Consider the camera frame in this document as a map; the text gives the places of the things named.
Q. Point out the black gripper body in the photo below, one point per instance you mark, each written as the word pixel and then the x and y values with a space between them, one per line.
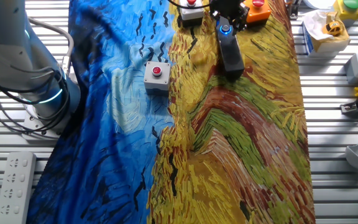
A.
pixel 228 7

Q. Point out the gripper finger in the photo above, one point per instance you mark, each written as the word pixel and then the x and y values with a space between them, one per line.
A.
pixel 240 23
pixel 216 16

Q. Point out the black speaker bar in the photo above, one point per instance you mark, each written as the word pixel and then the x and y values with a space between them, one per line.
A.
pixel 232 56

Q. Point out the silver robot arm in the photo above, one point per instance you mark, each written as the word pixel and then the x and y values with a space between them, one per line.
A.
pixel 5 46

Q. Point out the orange box with red button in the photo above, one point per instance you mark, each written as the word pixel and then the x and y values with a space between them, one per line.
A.
pixel 257 14

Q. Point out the grey box with red button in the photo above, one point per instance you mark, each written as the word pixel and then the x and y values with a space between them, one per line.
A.
pixel 191 12
pixel 157 82

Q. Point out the yellow toy car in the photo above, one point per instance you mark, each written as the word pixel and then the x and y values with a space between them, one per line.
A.
pixel 332 28

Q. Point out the yellow box with green button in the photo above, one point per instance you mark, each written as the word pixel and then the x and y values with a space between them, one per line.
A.
pixel 350 12

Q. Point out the painted wheat field tablecloth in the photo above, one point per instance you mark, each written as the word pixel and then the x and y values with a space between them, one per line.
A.
pixel 228 155

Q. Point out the white power strip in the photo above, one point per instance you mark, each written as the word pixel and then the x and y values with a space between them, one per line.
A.
pixel 14 186

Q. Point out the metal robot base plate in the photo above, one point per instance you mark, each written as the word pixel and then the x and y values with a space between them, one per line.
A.
pixel 31 124

